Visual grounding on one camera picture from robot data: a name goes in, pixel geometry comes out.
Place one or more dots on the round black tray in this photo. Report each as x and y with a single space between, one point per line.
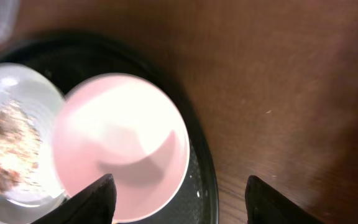
69 58

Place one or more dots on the rice and nut scraps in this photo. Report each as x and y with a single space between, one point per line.
20 146

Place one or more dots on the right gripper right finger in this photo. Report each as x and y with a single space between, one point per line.
265 205

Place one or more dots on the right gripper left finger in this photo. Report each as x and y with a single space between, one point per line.
95 204

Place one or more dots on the grey plate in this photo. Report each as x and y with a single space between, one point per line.
29 103

